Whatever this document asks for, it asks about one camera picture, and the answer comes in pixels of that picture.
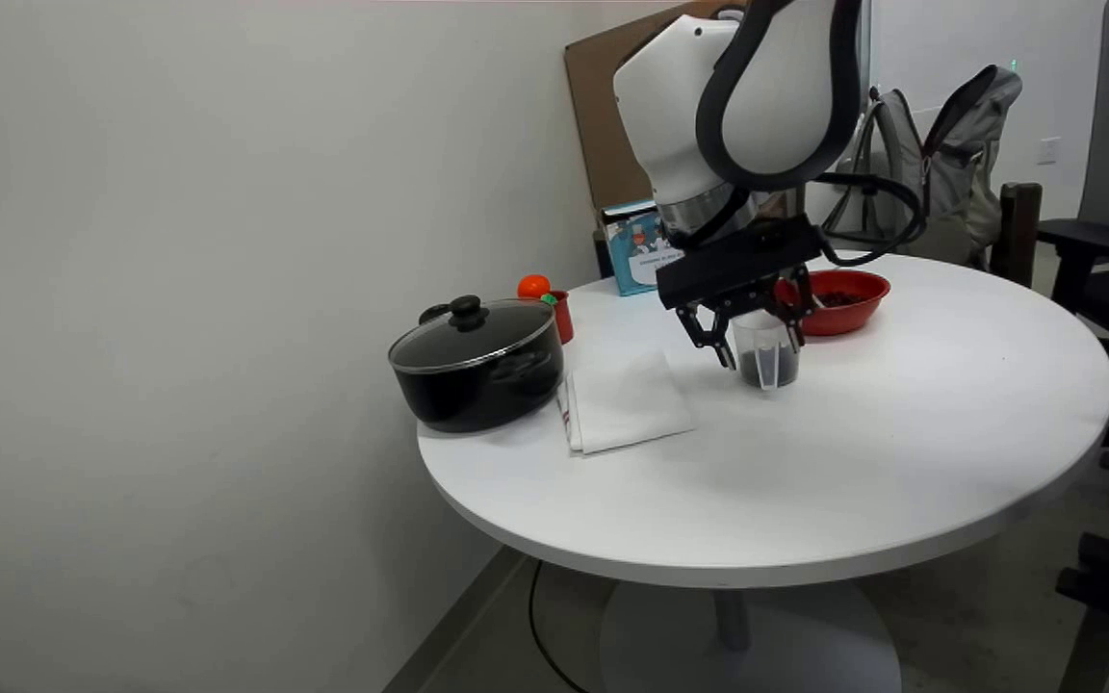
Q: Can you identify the black office chair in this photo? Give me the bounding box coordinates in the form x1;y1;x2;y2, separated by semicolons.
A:
1036;216;1109;375

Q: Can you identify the red bowl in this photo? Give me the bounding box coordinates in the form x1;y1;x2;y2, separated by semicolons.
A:
788;264;894;342

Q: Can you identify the brown cardboard sheet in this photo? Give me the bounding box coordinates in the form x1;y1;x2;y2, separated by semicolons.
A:
561;0;742;216

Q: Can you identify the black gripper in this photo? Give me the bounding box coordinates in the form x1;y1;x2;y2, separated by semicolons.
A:
676;274;828;372

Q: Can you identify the black cooking pot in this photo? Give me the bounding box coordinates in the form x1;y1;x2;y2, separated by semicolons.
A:
385;313;564;436

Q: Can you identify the white table pedestal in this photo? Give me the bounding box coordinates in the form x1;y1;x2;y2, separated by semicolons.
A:
597;582;903;693

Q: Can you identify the black floor cable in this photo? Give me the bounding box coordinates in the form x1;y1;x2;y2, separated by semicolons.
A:
525;559;593;693

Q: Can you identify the glass pot lid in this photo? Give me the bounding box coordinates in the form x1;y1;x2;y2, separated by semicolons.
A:
385;293;558;375

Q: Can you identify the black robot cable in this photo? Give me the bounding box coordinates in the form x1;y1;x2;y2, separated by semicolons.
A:
807;170;932;268

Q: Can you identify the blue picture box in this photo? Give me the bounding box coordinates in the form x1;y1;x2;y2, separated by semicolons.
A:
599;200;690;298

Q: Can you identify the clear plastic measuring jug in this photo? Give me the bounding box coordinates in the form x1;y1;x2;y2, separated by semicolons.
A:
729;306;806;395

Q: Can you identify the white folded napkin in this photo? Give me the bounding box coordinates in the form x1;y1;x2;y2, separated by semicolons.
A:
554;345;699;459

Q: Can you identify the orange ball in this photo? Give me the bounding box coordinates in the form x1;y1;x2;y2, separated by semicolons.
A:
513;268;554;306

